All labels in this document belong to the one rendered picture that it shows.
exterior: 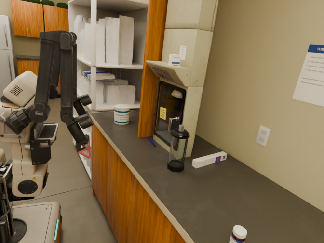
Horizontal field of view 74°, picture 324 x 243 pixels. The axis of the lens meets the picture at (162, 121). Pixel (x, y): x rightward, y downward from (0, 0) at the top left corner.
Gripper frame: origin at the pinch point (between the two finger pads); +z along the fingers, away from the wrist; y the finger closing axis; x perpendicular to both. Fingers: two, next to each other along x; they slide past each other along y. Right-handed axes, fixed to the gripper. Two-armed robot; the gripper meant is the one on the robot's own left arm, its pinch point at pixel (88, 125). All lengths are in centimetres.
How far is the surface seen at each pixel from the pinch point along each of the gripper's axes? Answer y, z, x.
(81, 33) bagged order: 127, -60, -21
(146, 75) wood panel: -14, -21, -51
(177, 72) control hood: -50, -26, -62
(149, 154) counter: -39, 21, -32
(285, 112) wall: -71, 13, -108
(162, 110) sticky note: -27, 2, -51
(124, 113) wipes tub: 12.2, 7.7, -27.9
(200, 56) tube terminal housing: -47, -28, -78
